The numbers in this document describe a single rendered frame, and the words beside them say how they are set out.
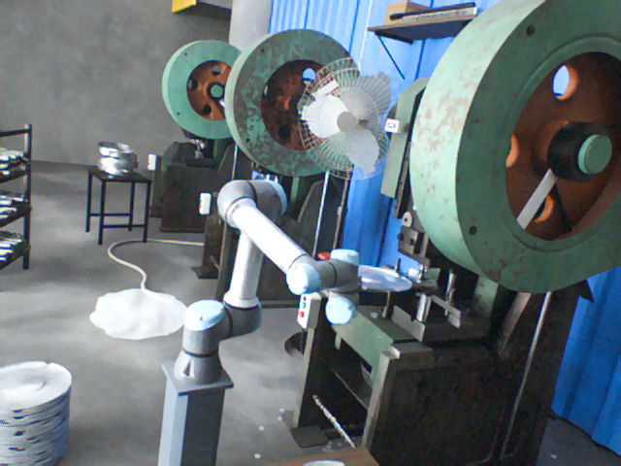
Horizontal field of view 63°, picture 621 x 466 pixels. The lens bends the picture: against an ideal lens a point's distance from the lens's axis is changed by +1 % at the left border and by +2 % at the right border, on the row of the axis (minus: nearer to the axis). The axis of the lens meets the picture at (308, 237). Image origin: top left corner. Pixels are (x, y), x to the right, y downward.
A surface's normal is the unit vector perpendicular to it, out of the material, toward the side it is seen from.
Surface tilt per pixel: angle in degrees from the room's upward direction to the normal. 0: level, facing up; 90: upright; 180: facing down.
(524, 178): 90
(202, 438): 90
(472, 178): 90
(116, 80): 90
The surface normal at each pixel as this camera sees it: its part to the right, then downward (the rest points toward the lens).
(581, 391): -0.89, -0.03
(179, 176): 0.48, 0.29
